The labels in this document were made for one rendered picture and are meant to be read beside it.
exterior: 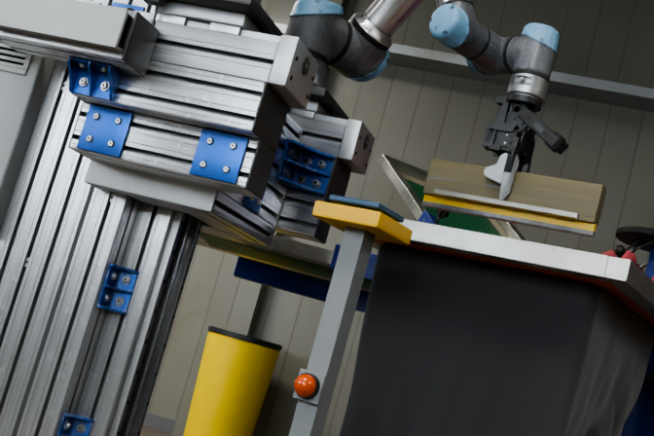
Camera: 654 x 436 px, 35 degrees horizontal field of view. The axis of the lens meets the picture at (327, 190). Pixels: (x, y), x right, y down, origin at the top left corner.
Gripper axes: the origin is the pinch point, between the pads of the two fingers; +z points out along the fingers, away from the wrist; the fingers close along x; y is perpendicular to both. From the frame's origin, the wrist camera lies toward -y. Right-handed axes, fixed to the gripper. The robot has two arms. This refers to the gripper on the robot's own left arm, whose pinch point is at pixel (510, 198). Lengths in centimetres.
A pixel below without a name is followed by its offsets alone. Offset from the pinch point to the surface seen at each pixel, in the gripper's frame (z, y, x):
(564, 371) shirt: 30.3, -20.3, 6.3
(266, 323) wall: 28, 292, -372
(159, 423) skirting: 108, 340, -357
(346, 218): 16.3, 11.2, 39.0
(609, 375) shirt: 27.8, -22.5, -14.2
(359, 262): 22.4, 9.7, 33.6
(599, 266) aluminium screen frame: 12.3, -24.5, 15.3
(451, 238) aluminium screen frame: 12.6, 2.9, 15.3
